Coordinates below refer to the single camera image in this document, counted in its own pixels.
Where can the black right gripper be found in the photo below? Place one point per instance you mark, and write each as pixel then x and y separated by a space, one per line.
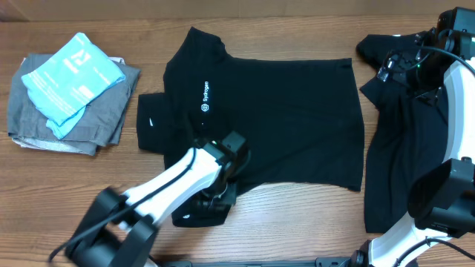
pixel 430 93

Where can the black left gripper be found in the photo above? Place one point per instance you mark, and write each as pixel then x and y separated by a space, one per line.
pixel 201 201

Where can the plain black t-shirt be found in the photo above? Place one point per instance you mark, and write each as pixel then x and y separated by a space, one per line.
pixel 410 140

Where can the black polo shirt with logo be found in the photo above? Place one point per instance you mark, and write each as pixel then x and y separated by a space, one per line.
pixel 302 120

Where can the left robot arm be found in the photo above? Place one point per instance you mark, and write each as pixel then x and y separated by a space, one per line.
pixel 120 229

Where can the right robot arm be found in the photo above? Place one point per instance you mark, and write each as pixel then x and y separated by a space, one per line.
pixel 440 205

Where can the folded grey garment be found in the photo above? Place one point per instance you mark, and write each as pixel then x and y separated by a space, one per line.
pixel 107 111

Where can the white folded cloth underneath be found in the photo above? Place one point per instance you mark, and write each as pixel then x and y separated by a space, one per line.
pixel 44 145

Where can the folded light blue garment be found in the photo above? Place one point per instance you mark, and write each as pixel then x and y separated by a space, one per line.
pixel 68 81

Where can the brown cardboard barrier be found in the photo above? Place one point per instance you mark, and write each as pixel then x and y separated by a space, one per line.
pixel 85 10

